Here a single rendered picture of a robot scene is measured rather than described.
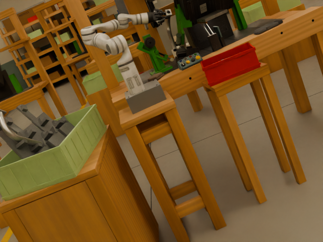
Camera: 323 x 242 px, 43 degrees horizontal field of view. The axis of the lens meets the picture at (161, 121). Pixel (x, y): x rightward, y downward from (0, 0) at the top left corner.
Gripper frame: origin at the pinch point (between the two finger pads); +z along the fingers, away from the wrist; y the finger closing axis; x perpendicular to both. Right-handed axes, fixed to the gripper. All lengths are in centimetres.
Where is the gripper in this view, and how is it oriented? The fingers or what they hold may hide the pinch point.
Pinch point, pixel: (167, 15)
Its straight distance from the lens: 293.9
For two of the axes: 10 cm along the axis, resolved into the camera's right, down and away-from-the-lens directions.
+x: -0.4, 4.9, 8.7
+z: 9.7, -1.8, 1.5
